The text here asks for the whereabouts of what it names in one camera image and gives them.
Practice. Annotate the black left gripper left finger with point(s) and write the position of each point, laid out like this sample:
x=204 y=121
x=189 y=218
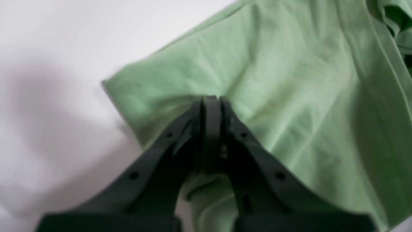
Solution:
x=143 y=198

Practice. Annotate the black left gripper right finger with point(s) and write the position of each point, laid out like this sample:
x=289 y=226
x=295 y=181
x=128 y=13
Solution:
x=268 y=196

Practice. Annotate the green t-shirt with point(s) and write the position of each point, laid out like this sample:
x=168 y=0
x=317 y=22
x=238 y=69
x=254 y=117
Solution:
x=322 y=84

